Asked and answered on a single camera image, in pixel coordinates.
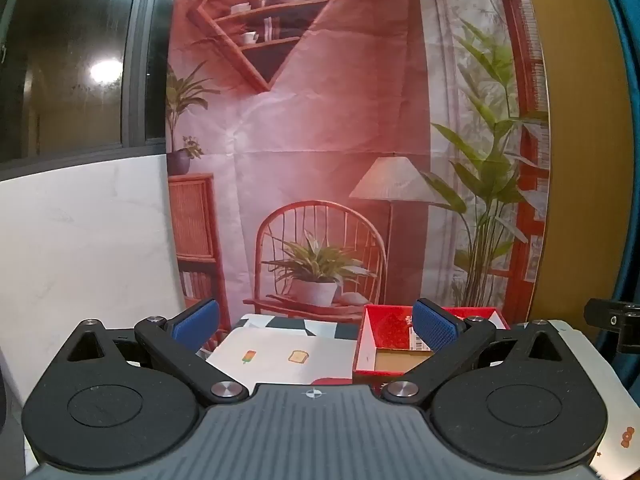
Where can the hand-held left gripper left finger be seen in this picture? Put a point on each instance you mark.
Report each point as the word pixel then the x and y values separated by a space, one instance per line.
pixel 196 322

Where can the red strawberry print cardboard box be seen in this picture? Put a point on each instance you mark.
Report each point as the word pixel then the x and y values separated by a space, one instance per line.
pixel 390 325

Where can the printed room scene backdrop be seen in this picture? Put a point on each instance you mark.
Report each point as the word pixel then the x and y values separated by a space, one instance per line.
pixel 320 135

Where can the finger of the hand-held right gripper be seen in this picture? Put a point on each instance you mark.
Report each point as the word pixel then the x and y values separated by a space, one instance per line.
pixel 612 322

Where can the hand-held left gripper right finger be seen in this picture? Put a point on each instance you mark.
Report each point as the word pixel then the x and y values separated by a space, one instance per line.
pixel 435 327

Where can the dark glass window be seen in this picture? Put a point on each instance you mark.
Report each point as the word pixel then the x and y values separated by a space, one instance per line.
pixel 65 60

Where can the yellow wooden panel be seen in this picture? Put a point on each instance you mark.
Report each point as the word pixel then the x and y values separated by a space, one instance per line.
pixel 575 160

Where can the printed cartoon tablecloth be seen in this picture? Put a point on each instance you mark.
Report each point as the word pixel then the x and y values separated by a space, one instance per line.
pixel 270 345

